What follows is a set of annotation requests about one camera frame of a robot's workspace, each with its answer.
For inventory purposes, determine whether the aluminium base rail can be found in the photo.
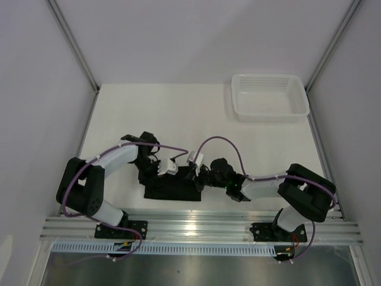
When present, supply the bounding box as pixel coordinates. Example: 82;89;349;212
40;209;364;246

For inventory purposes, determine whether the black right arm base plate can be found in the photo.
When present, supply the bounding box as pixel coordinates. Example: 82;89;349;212
249;222;307;243

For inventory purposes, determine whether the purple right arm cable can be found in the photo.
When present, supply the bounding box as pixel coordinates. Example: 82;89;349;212
195;136;339;265

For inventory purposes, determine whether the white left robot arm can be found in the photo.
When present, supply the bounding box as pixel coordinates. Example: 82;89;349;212
56;132;161;238

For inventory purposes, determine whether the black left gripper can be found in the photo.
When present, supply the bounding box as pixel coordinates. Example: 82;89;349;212
132;156;164;189

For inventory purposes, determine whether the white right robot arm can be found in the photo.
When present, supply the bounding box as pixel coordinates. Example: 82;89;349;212
194;158;338;241

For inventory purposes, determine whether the black t-shirt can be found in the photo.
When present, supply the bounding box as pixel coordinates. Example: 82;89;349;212
138;166;205;201

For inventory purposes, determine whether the white perforated plastic basket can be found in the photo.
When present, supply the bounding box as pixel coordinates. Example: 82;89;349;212
231;74;310;123

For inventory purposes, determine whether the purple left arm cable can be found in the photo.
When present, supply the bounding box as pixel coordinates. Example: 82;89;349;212
61;142;190;265

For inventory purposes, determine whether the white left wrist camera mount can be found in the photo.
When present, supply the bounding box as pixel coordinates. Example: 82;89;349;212
158;158;178;176

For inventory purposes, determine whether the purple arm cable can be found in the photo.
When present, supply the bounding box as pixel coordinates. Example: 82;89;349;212
61;142;190;265
195;136;339;265

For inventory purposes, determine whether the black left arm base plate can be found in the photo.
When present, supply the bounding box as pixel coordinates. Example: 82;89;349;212
94;219;149;240

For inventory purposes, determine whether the grey slotted cable duct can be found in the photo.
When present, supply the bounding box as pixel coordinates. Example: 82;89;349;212
51;241;276;257

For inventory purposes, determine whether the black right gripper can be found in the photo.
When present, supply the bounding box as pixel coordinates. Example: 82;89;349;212
182;163;228;192

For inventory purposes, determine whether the grey aluminium frame post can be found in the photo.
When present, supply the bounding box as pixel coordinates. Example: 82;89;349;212
302;0;366;93

